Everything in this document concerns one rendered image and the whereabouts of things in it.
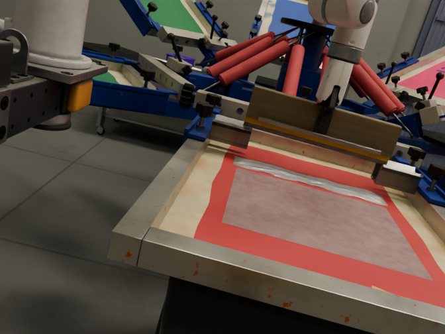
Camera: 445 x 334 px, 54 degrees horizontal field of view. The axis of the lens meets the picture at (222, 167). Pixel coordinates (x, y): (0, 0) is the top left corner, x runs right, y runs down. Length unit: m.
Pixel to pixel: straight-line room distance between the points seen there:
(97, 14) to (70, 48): 4.57
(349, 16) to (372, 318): 0.58
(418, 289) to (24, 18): 0.66
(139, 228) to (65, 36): 0.28
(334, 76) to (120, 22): 4.29
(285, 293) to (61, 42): 0.44
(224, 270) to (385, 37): 4.61
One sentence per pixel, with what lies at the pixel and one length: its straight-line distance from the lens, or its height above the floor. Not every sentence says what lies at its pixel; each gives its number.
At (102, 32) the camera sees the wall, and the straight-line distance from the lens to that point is 5.21.
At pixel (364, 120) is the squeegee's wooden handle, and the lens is 1.07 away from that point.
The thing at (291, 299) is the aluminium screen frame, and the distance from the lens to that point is 0.54.
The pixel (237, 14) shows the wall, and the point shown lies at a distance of 4.97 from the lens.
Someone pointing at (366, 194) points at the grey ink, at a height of 0.96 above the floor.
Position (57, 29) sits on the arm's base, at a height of 1.18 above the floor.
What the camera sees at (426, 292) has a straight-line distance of 0.72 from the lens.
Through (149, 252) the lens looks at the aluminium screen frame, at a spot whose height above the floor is 0.98.
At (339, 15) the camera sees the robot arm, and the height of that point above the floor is 1.31.
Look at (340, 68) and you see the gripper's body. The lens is 1.01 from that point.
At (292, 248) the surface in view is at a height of 0.96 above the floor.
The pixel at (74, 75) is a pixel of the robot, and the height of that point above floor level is 1.14.
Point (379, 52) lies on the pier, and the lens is 5.02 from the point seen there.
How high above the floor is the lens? 1.25
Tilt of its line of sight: 18 degrees down
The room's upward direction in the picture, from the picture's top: 15 degrees clockwise
